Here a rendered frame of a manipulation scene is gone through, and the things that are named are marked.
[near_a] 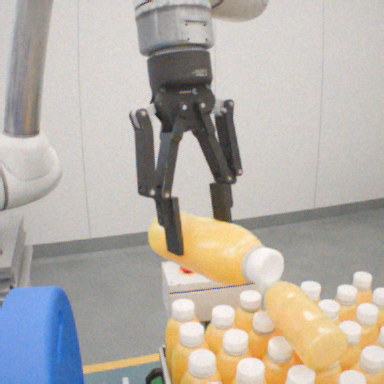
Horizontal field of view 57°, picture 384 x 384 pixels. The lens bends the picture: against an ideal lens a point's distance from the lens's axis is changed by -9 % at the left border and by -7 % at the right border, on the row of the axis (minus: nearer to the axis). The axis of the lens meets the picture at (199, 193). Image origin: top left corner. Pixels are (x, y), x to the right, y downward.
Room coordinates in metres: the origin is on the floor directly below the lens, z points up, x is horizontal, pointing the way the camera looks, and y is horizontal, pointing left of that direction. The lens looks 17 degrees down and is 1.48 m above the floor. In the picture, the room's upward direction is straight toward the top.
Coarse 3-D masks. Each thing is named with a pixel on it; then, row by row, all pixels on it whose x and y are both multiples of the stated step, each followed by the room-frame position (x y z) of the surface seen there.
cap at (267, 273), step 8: (264, 248) 0.35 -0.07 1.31; (256, 256) 0.34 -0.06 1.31; (264, 256) 0.34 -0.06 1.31; (272, 256) 0.34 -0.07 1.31; (280, 256) 0.35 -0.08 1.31; (248, 264) 0.34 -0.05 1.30; (256, 264) 0.34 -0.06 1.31; (264, 264) 0.34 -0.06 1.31; (272, 264) 0.34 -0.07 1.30; (280, 264) 0.35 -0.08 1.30; (248, 272) 0.34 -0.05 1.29; (256, 272) 0.33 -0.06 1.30; (264, 272) 0.34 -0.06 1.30; (272, 272) 0.34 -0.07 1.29; (280, 272) 0.35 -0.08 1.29; (256, 280) 0.33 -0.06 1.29; (264, 280) 0.33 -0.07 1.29; (272, 280) 0.34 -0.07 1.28
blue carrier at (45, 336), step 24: (24, 288) 0.41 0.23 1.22; (48, 288) 0.41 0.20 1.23; (0, 312) 0.34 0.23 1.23; (24, 312) 0.34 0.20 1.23; (48, 312) 0.35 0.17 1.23; (0, 336) 0.31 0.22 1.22; (24, 336) 0.31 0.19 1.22; (48, 336) 0.32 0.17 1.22; (72, 336) 0.45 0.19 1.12; (0, 360) 0.28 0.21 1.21; (24, 360) 0.29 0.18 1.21; (48, 360) 0.29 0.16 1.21; (72, 360) 0.41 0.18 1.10
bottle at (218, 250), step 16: (192, 224) 0.43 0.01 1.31; (208, 224) 0.41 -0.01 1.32; (224, 224) 0.40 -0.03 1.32; (160, 240) 0.45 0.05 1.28; (192, 240) 0.40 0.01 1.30; (208, 240) 0.38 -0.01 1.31; (224, 240) 0.37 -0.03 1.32; (240, 240) 0.37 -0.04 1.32; (256, 240) 0.38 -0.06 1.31; (176, 256) 0.42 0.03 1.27; (192, 256) 0.39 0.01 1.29; (208, 256) 0.37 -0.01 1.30; (224, 256) 0.36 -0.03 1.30; (240, 256) 0.36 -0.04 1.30; (208, 272) 0.37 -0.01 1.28; (224, 272) 0.36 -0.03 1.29; (240, 272) 0.35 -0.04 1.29
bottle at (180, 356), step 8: (176, 344) 0.50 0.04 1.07; (184, 344) 0.48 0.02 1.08; (192, 344) 0.48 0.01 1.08; (200, 344) 0.49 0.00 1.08; (176, 352) 0.49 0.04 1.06; (184, 352) 0.48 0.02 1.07; (176, 360) 0.48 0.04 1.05; (184, 360) 0.47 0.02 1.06; (176, 368) 0.48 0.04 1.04; (184, 368) 0.47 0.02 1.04; (176, 376) 0.48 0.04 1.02
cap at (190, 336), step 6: (186, 324) 0.51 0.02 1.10; (192, 324) 0.51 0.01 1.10; (198, 324) 0.51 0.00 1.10; (180, 330) 0.50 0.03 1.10; (186, 330) 0.50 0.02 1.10; (192, 330) 0.50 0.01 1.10; (198, 330) 0.50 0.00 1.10; (180, 336) 0.49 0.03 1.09; (186, 336) 0.48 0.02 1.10; (192, 336) 0.48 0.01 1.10; (198, 336) 0.48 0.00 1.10; (186, 342) 0.48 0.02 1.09; (192, 342) 0.48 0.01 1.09; (198, 342) 0.49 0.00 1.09
